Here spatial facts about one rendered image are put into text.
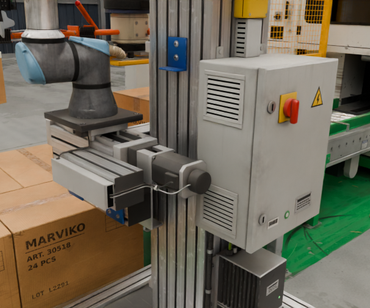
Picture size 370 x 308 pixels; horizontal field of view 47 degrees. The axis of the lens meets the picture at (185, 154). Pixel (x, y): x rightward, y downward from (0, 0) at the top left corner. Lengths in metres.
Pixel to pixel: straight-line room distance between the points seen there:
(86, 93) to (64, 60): 0.12
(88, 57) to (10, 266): 0.91
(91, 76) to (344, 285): 1.74
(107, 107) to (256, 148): 0.51
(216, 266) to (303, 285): 1.07
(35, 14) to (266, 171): 0.73
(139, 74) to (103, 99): 1.94
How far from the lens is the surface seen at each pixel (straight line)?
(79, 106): 1.32
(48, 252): 1.86
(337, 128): 3.12
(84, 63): 1.29
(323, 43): 3.99
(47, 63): 1.25
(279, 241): 2.35
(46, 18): 1.25
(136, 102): 2.09
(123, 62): 1.85
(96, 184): 1.08
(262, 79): 0.99
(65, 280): 1.97
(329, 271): 2.57
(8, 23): 1.71
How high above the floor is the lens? 1.35
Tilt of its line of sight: 19 degrees down
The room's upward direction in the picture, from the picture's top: 1 degrees clockwise
